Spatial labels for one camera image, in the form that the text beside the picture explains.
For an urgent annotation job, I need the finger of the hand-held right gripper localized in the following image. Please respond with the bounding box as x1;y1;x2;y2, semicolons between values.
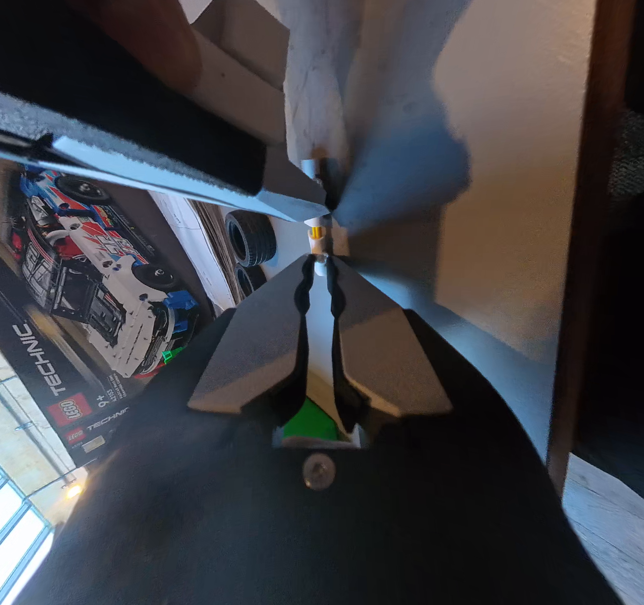
0;147;324;224
52;134;331;217

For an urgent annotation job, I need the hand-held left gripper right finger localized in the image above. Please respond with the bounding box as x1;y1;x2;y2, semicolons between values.
324;256;453;432

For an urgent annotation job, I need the black toy tyre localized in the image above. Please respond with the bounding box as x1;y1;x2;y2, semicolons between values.
225;210;277;269
234;263;267;299

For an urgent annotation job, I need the grey desk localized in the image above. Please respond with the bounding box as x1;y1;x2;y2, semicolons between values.
151;0;632;485

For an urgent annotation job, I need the dark cardboard box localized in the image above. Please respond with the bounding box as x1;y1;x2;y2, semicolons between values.
0;160;202;465

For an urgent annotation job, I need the white instruction booklet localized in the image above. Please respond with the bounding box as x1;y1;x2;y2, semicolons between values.
148;190;239;314

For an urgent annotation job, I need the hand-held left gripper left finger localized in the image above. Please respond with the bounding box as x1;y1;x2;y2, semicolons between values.
187;254;315;427

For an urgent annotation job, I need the green box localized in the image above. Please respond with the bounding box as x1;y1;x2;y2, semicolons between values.
281;398;339;441

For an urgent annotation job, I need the person's right hand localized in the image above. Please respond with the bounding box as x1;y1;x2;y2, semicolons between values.
14;0;203;92

